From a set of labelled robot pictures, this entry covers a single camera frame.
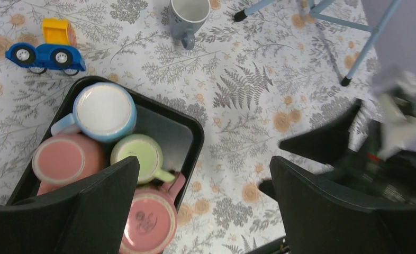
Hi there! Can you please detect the grey mug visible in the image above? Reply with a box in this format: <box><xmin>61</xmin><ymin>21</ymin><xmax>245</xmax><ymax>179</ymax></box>
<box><xmin>168</xmin><ymin>0</ymin><xmax>211</xmax><ymax>50</ymax></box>

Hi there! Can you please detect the black plastic tray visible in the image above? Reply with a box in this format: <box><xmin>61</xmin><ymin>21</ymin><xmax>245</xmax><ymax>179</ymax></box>
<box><xmin>5</xmin><ymin>92</ymin><xmax>204</xmax><ymax>210</ymax></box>

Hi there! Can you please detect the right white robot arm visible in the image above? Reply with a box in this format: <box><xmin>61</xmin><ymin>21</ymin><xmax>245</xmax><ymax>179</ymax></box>
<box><xmin>278</xmin><ymin>66</ymin><xmax>416</xmax><ymax>207</ymax></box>

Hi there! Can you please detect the light blue mug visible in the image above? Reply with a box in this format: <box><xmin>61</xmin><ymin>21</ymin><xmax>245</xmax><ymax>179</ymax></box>
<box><xmin>50</xmin><ymin>82</ymin><xmax>137</xmax><ymax>143</ymax></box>

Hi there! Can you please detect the plain pink mug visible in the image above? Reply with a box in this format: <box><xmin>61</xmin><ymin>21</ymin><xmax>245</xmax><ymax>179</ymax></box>
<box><xmin>31</xmin><ymin>134</ymin><xmax>106</xmax><ymax>196</ymax></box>

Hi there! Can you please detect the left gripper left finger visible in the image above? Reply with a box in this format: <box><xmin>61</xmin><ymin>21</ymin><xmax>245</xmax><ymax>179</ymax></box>
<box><xmin>0</xmin><ymin>156</ymin><xmax>139</xmax><ymax>253</ymax></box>

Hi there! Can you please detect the floral tablecloth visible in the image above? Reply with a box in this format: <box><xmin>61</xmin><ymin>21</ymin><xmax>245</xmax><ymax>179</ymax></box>
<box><xmin>0</xmin><ymin>1</ymin><xmax>379</xmax><ymax>253</ymax></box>

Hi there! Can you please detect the light blue tripod stand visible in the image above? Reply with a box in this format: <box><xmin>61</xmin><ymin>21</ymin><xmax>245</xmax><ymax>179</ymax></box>
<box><xmin>233</xmin><ymin>0</ymin><xmax>402</xmax><ymax>87</ymax></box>

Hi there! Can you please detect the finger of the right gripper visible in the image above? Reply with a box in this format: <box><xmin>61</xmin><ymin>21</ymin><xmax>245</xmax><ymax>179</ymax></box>
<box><xmin>278</xmin><ymin>99</ymin><xmax>363</xmax><ymax>176</ymax></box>
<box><xmin>258</xmin><ymin>178</ymin><xmax>279</xmax><ymax>202</ymax></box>

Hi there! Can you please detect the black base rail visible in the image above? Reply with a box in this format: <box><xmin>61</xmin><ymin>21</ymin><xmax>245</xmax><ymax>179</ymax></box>
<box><xmin>247</xmin><ymin>236</ymin><xmax>291</xmax><ymax>254</ymax></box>

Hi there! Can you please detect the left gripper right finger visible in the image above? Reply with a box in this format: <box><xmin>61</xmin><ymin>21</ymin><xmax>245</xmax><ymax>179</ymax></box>
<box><xmin>269</xmin><ymin>156</ymin><xmax>416</xmax><ymax>253</ymax></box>

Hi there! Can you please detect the blue yellow toy truck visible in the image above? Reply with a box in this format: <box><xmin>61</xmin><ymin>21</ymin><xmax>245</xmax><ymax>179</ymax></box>
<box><xmin>5</xmin><ymin>18</ymin><xmax>86</xmax><ymax>76</ymax></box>

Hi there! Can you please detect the light green mug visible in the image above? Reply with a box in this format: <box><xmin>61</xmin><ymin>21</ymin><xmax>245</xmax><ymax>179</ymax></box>
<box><xmin>110</xmin><ymin>134</ymin><xmax>176</xmax><ymax>184</ymax></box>

